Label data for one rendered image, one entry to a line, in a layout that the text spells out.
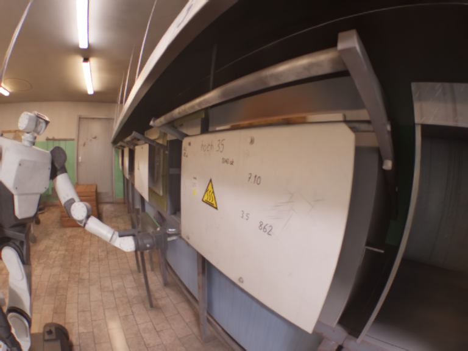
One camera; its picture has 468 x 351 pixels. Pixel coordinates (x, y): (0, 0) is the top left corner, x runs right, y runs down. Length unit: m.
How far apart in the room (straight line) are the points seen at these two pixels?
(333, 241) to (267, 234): 0.15
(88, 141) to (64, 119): 0.85
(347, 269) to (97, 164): 5.08
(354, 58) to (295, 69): 0.07
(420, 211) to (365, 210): 0.63
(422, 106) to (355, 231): 0.28
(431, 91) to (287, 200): 0.35
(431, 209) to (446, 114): 0.68
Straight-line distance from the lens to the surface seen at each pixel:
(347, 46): 0.20
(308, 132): 0.34
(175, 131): 0.78
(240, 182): 0.45
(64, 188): 0.95
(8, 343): 1.01
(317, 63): 0.22
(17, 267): 0.94
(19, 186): 0.78
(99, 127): 5.17
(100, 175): 5.17
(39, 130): 0.87
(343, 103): 0.45
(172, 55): 0.48
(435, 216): 1.04
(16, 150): 0.76
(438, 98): 0.41
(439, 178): 1.03
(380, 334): 0.62
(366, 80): 0.23
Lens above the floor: 1.27
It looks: 6 degrees down
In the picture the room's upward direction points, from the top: 3 degrees clockwise
